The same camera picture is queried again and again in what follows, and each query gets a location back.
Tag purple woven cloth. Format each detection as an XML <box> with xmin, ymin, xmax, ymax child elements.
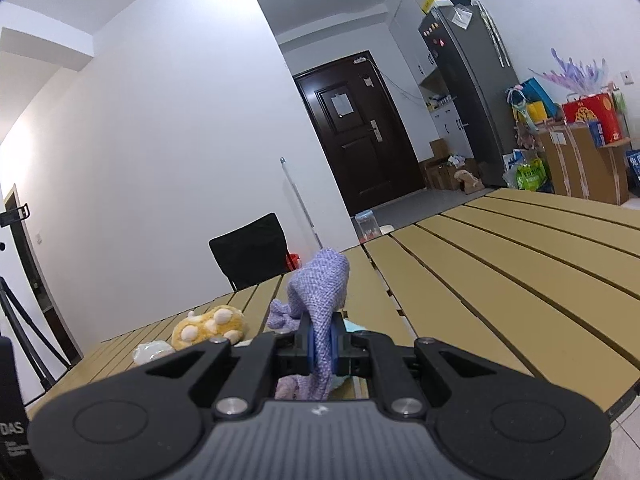
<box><xmin>266</xmin><ymin>247</ymin><xmax>351</xmax><ymax>401</ymax></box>

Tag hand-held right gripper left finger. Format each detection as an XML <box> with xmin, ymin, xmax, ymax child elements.
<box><xmin>145</xmin><ymin>312</ymin><xmax>321</xmax><ymax>420</ymax></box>

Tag mop with white handle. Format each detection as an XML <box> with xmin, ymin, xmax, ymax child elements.
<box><xmin>279</xmin><ymin>157</ymin><xmax>324</xmax><ymax>251</ymax></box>

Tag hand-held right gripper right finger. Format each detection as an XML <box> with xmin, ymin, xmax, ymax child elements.
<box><xmin>330</xmin><ymin>312</ymin><xmax>498</xmax><ymax>420</ymax></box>

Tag red gift box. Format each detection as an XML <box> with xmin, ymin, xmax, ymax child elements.
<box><xmin>562</xmin><ymin>93</ymin><xmax>624</xmax><ymax>144</ymax></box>

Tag blue and white bag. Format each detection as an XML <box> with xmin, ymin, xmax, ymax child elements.
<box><xmin>502</xmin><ymin>152</ymin><xmax>526</xmax><ymax>189</ymax></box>

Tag dark brown door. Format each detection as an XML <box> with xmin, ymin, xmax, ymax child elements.
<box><xmin>292</xmin><ymin>51</ymin><xmax>426</xmax><ymax>217</ymax></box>

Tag clear plastic jar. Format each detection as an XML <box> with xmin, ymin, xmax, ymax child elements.
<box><xmin>354</xmin><ymin>210</ymin><xmax>380</xmax><ymax>244</ymax></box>

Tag blue gift bag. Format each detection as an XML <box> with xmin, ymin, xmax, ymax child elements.
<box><xmin>519</xmin><ymin>78</ymin><xmax>559</xmax><ymax>122</ymax></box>

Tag folding table with gold frame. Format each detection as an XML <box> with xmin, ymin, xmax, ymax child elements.
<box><xmin>35</xmin><ymin>187</ymin><xmax>640</xmax><ymax>413</ymax></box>

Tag white kitchen cabinet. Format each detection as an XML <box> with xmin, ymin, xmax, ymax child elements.
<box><xmin>390</xmin><ymin>0</ymin><xmax>474</xmax><ymax>161</ymax></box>

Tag large cardboard box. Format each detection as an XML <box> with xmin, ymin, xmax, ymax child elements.
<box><xmin>537</xmin><ymin>122</ymin><xmax>630</xmax><ymax>206</ymax></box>

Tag green printed bag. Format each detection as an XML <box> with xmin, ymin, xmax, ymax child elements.
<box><xmin>515</xmin><ymin>160</ymin><xmax>549</xmax><ymax>192</ymax></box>

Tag yellow spotted plush toy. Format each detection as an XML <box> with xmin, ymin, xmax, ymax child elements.
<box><xmin>171</xmin><ymin>305</ymin><xmax>247</xmax><ymax>351</ymax></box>

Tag purple feather decoration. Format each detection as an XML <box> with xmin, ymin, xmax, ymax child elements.
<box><xmin>529</xmin><ymin>48</ymin><xmax>612</xmax><ymax>97</ymax></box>

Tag dark grey refrigerator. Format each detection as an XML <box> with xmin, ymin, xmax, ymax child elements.
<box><xmin>418</xmin><ymin>2</ymin><xmax>522</xmax><ymax>189</ymax></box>

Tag black folding camping chair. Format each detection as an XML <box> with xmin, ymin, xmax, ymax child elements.
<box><xmin>208</xmin><ymin>212</ymin><xmax>291</xmax><ymax>292</ymax></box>

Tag clear crumpled plastic wrap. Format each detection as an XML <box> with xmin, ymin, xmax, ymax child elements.
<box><xmin>132</xmin><ymin>340</ymin><xmax>174</xmax><ymax>366</ymax></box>

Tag black tripod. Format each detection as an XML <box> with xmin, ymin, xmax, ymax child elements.
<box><xmin>0</xmin><ymin>202</ymin><xmax>72</xmax><ymax>392</ymax></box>

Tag yellow and black box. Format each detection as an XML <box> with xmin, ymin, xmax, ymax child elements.
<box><xmin>421</xmin><ymin>0</ymin><xmax>474</xmax><ymax>14</ymax></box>

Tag small cardboard boxes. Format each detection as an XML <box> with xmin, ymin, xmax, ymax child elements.
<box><xmin>419</xmin><ymin>139</ymin><xmax>489</xmax><ymax>192</ymax></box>

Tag pink and brown plush toy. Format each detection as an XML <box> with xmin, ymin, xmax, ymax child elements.
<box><xmin>516</xmin><ymin>120</ymin><xmax>540</xmax><ymax>153</ymax></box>

